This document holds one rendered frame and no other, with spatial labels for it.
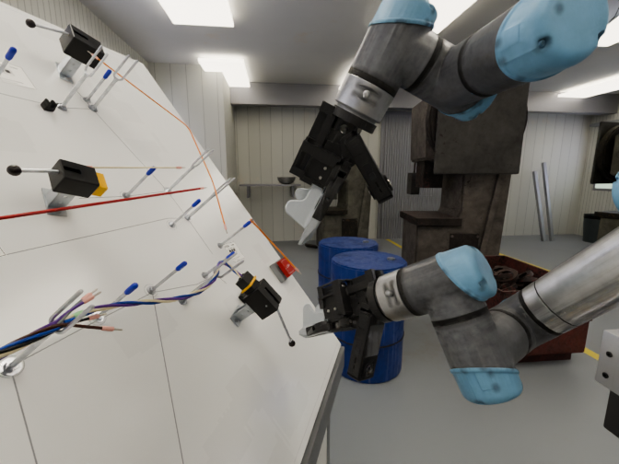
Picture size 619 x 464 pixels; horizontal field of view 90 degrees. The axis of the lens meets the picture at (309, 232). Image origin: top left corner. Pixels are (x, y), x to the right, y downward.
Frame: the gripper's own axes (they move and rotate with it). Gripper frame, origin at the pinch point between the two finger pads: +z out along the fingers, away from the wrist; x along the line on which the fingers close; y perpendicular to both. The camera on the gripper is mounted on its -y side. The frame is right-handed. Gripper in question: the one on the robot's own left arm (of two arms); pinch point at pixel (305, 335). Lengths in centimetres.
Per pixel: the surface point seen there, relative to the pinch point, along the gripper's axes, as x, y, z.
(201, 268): 16.8, 15.7, 8.7
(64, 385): 38.1, -2.8, -1.6
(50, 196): 41.7, 22.1, 2.6
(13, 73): 49, 48, 9
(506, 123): -298, 182, -31
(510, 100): -293, 200, -43
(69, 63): 42, 56, 9
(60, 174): 41.4, 22.6, -2.9
